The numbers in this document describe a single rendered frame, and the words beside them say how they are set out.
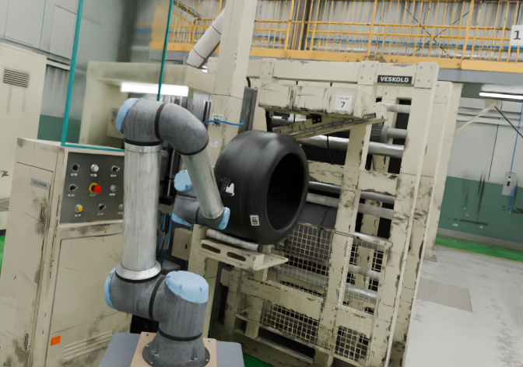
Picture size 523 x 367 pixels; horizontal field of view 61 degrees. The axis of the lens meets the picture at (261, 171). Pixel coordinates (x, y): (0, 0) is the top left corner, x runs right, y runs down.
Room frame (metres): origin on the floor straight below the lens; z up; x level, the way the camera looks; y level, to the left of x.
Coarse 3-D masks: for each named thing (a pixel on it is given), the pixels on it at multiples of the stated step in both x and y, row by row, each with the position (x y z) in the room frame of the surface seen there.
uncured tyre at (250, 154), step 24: (240, 144) 2.20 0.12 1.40; (264, 144) 2.16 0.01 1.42; (288, 144) 2.24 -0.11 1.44; (216, 168) 2.18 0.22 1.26; (240, 168) 2.11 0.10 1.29; (264, 168) 2.09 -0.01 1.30; (288, 168) 2.58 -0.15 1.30; (240, 192) 2.08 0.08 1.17; (264, 192) 2.09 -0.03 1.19; (288, 192) 2.60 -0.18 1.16; (240, 216) 2.10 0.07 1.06; (264, 216) 2.12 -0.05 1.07; (288, 216) 2.53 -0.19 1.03; (264, 240) 2.21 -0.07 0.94
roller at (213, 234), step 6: (210, 234) 2.32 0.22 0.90; (216, 234) 2.30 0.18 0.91; (222, 234) 2.29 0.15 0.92; (228, 234) 2.29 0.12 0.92; (222, 240) 2.29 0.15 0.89; (228, 240) 2.26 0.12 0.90; (234, 240) 2.24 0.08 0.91; (240, 240) 2.23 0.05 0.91; (246, 240) 2.22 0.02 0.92; (240, 246) 2.23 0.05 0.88; (246, 246) 2.20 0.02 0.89; (252, 246) 2.18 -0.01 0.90; (258, 246) 2.17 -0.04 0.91; (258, 252) 2.17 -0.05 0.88
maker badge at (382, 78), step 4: (380, 76) 2.58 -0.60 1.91; (384, 76) 2.57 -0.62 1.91; (388, 76) 2.56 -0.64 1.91; (392, 76) 2.54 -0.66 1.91; (396, 76) 2.53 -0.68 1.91; (400, 76) 2.52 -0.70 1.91; (404, 76) 2.51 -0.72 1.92; (408, 76) 2.50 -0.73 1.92; (380, 80) 2.58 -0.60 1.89; (384, 80) 2.57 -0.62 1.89; (388, 80) 2.55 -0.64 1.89; (392, 80) 2.54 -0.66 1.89; (396, 80) 2.53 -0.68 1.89; (400, 80) 2.52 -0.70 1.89; (404, 80) 2.51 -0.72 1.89; (408, 80) 2.50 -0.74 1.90
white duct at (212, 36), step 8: (224, 8) 2.86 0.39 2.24; (216, 24) 2.87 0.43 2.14; (208, 32) 2.90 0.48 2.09; (216, 32) 2.88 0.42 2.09; (200, 40) 2.93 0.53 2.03; (208, 40) 2.90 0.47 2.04; (216, 40) 2.91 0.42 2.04; (200, 48) 2.93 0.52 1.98; (208, 48) 2.93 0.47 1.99; (192, 56) 2.95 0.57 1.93; (200, 56) 2.94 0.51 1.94; (192, 64) 2.97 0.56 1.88; (200, 64) 2.99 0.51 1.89
